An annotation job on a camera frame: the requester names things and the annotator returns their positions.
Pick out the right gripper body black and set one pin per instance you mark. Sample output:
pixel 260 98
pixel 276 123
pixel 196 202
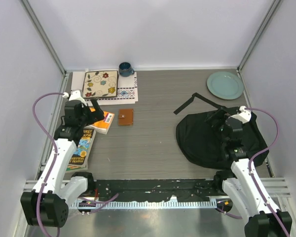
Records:
pixel 223 136

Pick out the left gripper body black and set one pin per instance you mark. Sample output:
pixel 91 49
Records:
pixel 83 120

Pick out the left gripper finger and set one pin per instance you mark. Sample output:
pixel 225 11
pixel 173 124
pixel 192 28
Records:
pixel 98 111
pixel 95 117

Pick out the black student backpack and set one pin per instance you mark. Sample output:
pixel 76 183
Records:
pixel 202 145

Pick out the treehouse paperback book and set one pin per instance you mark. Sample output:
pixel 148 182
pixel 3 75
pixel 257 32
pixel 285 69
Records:
pixel 85 144

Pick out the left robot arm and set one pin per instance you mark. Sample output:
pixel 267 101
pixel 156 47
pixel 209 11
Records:
pixel 47 204

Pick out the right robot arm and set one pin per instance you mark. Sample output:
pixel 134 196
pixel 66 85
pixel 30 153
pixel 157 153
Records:
pixel 261 215

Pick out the orange paperback book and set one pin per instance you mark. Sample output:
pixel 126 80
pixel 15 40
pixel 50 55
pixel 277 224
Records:
pixel 103 125

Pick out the brown leather wallet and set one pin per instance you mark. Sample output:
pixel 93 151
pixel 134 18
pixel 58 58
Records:
pixel 125 117

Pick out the floral square trivet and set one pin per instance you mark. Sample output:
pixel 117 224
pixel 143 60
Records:
pixel 100 84

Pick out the white embroidered cloth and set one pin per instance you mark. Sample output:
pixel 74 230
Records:
pixel 127 89

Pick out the light teal plate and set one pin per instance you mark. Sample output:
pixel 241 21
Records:
pixel 225 85

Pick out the green white book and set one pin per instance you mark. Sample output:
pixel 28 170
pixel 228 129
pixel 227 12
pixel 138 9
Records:
pixel 77 164

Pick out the dark blue mug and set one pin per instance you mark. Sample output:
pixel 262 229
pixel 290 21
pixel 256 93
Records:
pixel 125 69

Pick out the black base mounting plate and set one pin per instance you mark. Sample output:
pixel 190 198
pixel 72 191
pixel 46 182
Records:
pixel 156 190

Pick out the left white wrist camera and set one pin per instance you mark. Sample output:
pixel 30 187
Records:
pixel 76 95

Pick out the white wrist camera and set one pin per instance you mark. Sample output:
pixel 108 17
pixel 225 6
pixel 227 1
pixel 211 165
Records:
pixel 76 95
pixel 243 115

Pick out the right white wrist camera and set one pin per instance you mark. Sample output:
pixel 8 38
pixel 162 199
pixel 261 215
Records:
pixel 243 115

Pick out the white slotted cable duct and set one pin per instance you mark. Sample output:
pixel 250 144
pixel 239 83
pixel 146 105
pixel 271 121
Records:
pixel 171 204

